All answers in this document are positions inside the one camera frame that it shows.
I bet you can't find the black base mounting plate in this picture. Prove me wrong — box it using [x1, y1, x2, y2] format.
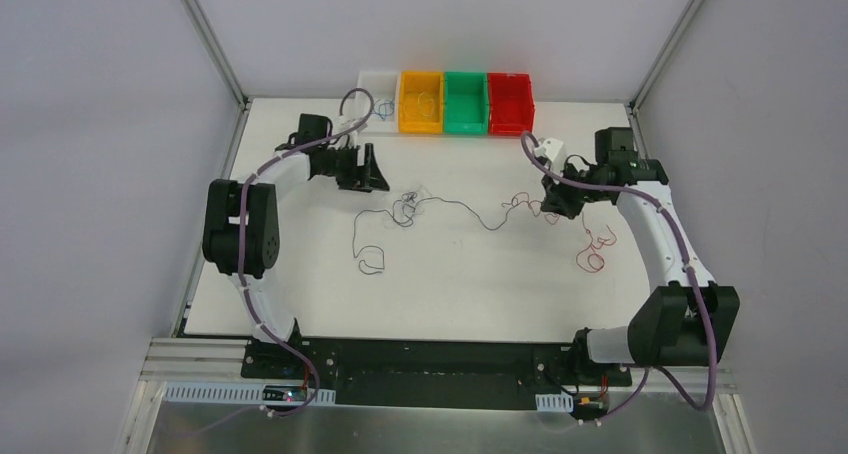
[241, 337, 633, 410]

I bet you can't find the red plastic bin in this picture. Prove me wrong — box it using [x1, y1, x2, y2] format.
[487, 72, 535, 137]

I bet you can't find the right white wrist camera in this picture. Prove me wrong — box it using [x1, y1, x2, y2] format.
[533, 138, 567, 173]

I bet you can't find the right electronics board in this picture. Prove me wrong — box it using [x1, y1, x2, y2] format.
[571, 396, 609, 421]

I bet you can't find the clear thin cable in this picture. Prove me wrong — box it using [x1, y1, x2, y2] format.
[405, 91, 441, 121]

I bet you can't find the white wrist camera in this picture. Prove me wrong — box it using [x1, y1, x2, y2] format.
[533, 138, 567, 173]
[334, 115, 362, 134]

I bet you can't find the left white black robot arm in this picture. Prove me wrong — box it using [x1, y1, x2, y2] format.
[201, 114, 390, 379]

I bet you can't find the black thin cable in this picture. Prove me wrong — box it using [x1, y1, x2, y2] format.
[351, 185, 525, 276]

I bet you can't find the left electronics board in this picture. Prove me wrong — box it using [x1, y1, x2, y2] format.
[262, 384, 310, 405]

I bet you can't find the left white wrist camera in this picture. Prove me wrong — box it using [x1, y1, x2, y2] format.
[334, 115, 362, 134]

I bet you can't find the orange plastic bin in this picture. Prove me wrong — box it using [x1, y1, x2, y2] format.
[397, 71, 444, 134]

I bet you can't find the green plastic bin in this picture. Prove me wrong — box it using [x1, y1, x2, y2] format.
[444, 71, 490, 135]

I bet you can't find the white plastic bin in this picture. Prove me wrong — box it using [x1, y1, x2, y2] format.
[354, 70, 400, 133]

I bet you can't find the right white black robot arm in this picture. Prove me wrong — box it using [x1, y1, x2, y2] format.
[528, 127, 740, 384]

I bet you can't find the electronics board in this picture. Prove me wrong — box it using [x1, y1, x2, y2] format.
[262, 384, 310, 405]
[571, 396, 609, 421]

